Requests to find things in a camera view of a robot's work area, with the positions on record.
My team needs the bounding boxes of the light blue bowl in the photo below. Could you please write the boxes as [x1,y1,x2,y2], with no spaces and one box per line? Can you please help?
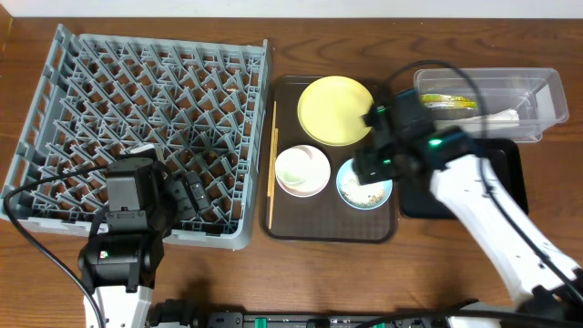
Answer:
[336,159,394,210]

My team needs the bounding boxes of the rice and nut scraps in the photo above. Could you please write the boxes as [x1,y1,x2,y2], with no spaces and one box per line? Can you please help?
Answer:
[341,175,384,208]

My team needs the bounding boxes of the white cup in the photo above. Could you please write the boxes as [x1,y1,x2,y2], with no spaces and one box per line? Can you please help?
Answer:
[275,148,311,187]

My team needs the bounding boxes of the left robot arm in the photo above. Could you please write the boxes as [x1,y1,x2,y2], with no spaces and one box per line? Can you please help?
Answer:
[78,157,210,327]

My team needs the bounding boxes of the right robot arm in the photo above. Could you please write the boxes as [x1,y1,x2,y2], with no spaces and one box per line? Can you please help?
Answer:
[353,89,582,322]

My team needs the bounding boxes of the black tray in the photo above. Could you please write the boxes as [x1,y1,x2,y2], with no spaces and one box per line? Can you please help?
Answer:
[399,138,529,220]

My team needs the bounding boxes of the yellow plate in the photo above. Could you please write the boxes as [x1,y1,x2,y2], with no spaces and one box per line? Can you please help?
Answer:
[297,76,373,147]

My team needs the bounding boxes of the yellow snack wrapper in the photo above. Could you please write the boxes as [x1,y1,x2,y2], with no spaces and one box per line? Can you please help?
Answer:
[420,94,477,109]

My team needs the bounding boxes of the brown serving tray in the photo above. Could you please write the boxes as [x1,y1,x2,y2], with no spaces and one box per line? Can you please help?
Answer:
[261,76,398,244]

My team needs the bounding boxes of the wooden chopstick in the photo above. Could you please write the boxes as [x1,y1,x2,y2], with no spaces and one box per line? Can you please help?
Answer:
[268,127,280,231]
[267,101,278,198]

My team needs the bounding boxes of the grey plastic dish rack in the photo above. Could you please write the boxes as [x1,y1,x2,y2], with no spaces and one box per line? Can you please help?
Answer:
[1,26,271,250]

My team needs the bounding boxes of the white paper napkin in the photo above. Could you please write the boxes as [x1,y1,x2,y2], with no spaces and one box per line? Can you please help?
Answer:
[435,109,519,135]

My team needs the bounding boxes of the clear plastic bin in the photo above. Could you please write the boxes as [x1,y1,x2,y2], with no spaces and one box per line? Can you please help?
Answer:
[414,67,569,143]

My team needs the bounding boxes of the black equipment rail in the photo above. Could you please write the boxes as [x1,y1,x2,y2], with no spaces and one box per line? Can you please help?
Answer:
[145,298,456,328]

